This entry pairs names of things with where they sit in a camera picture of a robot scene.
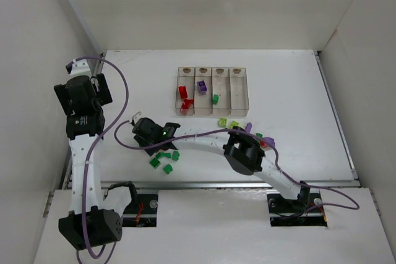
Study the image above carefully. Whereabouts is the purple slanted lego piece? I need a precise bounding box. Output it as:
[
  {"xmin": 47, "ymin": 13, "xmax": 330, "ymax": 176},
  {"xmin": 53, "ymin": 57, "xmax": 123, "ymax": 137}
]
[{"xmin": 245, "ymin": 122, "xmax": 252, "ymax": 133}]

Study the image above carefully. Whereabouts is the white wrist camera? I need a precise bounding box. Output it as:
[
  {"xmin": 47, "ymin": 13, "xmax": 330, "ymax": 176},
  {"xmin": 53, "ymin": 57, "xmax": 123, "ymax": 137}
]
[
  {"xmin": 131, "ymin": 111, "xmax": 142, "ymax": 122},
  {"xmin": 66, "ymin": 59, "xmax": 92, "ymax": 77}
]

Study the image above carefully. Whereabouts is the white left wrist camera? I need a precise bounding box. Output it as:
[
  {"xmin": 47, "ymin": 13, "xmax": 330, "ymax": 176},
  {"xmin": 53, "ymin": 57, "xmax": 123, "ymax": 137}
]
[{"xmin": 66, "ymin": 59, "xmax": 92, "ymax": 77}]

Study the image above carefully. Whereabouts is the red large lego brick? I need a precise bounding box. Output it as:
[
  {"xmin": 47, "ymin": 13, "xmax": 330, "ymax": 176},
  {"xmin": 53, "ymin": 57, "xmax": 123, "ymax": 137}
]
[{"xmin": 180, "ymin": 98, "xmax": 194, "ymax": 115}]

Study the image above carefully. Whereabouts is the lime lego brick left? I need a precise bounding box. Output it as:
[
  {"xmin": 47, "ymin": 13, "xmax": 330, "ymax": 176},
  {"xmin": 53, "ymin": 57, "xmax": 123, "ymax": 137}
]
[{"xmin": 218, "ymin": 117, "xmax": 227, "ymax": 128}]

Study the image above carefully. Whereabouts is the aluminium table edge rail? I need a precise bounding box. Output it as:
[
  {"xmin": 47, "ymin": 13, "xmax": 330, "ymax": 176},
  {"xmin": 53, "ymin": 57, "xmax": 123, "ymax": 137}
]
[{"xmin": 57, "ymin": 56, "xmax": 105, "ymax": 221}]

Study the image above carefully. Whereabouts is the green square lego plate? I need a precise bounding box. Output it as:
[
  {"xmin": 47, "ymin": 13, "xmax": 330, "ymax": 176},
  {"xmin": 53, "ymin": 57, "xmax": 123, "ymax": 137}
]
[{"xmin": 149, "ymin": 158, "xmax": 161, "ymax": 169}]

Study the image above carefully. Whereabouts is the green small lego brick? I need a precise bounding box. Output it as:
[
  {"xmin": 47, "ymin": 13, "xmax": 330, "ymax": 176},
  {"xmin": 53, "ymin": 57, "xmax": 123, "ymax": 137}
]
[{"xmin": 171, "ymin": 150, "xmax": 180, "ymax": 161}]

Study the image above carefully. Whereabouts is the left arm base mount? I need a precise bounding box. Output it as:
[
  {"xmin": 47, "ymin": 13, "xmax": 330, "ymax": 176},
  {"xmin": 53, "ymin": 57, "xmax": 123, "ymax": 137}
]
[{"xmin": 123, "ymin": 190, "xmax": 158, "ymax": 228}]

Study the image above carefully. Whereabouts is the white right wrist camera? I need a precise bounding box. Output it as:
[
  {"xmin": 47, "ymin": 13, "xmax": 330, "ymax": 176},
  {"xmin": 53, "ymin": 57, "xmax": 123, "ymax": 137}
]
[{"xmin": 131, "ymin": 111, "xmax": 142, "ymax": 122}]

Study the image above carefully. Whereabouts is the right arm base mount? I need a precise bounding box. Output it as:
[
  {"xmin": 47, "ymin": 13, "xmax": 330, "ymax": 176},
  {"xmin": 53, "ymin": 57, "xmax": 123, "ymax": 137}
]
[{"xmin": 267, "ymin": 190, "xmax": 327, "ymax": 227}]

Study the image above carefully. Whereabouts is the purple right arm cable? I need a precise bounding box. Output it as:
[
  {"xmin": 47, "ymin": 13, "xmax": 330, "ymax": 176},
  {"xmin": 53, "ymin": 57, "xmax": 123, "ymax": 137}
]
[{"xmin": 113, "ymin": 120, "xmax": 360, "ymax": 215}]

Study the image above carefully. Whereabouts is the green arch lego piece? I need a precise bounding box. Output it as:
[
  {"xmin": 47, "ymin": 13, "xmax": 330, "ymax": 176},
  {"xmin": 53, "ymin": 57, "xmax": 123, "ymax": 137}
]
[{"xmin": 155, "ymin": 152, "xmax": 171, "ymax": 159}]

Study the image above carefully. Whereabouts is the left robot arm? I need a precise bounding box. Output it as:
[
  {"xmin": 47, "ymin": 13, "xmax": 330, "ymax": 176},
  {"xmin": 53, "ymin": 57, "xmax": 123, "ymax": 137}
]
[{"xmin": 54, "ymin": 74, "xmax": 136, "ymax": 251}]

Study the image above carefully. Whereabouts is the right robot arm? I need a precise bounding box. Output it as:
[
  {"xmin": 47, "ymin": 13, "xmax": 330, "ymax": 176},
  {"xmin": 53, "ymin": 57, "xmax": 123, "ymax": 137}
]
[{"xmin": 132, "ymin": 117, "xmax": 310, "ymax": 209}]

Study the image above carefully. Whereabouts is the purple lego brick right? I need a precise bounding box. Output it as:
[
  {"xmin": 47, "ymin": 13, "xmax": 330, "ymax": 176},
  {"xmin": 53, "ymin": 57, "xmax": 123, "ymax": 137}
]
[{"xmin": 263, "ymin": 137, "xmax": 275, "ymax": 148}]

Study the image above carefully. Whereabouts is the lime lego brick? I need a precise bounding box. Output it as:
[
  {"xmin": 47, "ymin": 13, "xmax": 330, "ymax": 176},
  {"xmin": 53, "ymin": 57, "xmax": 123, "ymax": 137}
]
[
  {"xmin": 218, "ymin": 117, "xmax": 227, "ymax": 128},
  {"xmin": 228, "ymin": 121, "xmax": 239, "ymax": 129}
]

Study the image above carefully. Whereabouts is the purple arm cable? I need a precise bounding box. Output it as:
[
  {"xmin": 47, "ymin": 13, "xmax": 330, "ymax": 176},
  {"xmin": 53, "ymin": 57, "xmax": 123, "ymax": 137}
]
[
  {"xmin": 71, "ymin": 56, "xmax": 130, "ymax": 263},
  {"xmin": 113, "ymin": 120, "xmax": 360, "ymax": 215}
]

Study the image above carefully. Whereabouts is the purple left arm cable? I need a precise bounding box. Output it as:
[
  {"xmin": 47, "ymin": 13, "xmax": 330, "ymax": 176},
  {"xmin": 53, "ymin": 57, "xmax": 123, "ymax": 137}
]
[{"xmin": 71, "ymin": 56, "xmax": 130, "ymax": 263}]

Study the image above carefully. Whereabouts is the lime lego brick centre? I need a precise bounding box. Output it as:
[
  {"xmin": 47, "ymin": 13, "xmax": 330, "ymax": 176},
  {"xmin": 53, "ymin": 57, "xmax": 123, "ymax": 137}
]
[{"xmin": 228, "ymin": 121, "xmax": 239, "ymax": 129}]

